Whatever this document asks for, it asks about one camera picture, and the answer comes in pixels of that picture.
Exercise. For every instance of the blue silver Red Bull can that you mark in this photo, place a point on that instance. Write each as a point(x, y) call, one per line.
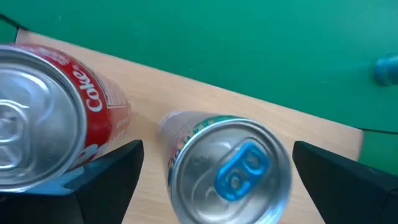
point(387, 71)
point(199, 186)

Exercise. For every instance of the green table mat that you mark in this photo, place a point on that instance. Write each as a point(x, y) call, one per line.
point(217, 37)

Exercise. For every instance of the red Coca-Cola can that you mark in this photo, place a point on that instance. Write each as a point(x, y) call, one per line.
point(46, 118)

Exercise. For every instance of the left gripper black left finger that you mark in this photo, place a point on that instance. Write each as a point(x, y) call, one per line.
point(102, 186)

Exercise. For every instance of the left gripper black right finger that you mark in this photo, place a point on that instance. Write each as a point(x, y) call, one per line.
point(351, 193)

